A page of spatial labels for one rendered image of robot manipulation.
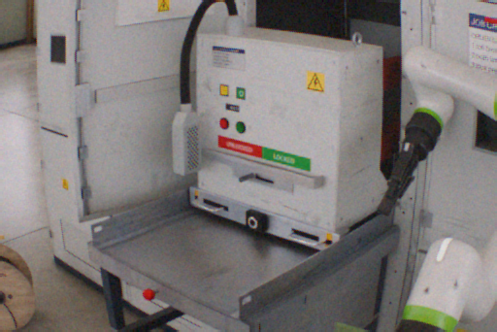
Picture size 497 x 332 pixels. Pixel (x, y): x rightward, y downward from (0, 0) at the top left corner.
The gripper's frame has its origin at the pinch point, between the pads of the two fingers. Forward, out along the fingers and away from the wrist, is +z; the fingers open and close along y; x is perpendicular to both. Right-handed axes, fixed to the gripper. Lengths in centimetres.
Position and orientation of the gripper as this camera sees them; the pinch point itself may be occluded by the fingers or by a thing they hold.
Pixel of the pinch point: (388, 201)
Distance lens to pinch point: 152.1
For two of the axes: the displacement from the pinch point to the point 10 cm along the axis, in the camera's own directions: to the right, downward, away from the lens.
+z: -5.2, 7.0, -5.0
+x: 8.3, 2.5, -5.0
